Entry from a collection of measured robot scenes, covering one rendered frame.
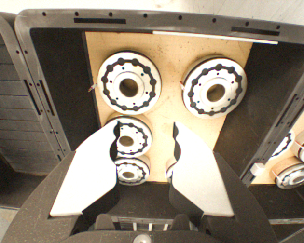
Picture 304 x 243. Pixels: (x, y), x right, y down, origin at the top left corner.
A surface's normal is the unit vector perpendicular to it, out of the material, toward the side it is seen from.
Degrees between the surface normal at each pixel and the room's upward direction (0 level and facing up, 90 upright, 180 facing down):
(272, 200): 90
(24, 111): 0
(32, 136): 0
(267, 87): 90
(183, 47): 0
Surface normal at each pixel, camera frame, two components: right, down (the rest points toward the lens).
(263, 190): 0.04, -0.84
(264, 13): -0.02, 0.54
